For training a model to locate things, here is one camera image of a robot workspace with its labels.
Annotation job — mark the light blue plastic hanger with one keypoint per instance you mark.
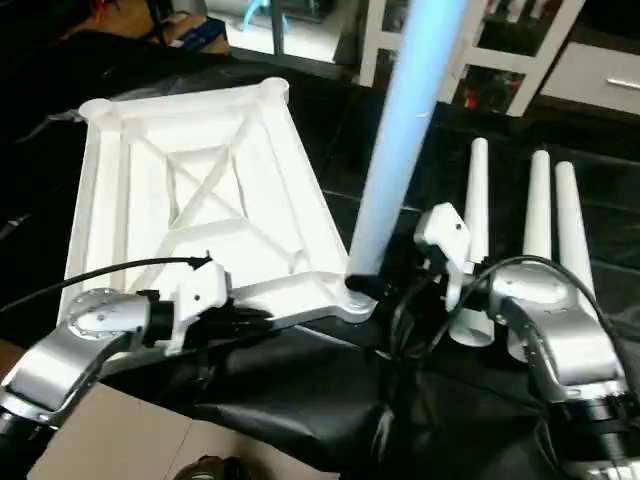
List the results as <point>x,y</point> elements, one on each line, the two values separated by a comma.
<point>253,10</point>

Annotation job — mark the white plastic table top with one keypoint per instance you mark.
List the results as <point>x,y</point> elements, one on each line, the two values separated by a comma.
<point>200,180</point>

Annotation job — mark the white glass door cabinet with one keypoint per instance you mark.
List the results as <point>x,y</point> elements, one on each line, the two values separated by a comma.
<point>490,40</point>

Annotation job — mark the white drawer unit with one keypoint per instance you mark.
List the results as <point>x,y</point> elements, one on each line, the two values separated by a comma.
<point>600,75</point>

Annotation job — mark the white plastic table leg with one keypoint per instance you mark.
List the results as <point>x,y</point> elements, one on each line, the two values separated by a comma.
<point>572,220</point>
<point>478,190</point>
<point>405,130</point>
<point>538,200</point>

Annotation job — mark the blue box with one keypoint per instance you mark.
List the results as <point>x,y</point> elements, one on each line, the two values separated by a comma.
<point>200,33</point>

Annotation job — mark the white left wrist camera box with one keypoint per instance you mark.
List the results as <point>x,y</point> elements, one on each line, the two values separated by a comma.
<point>198,295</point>

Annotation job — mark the black mat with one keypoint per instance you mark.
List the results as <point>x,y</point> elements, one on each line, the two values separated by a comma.
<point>330,410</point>

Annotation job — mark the grey left robot foot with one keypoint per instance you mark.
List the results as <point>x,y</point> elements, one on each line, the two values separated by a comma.
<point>210,468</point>

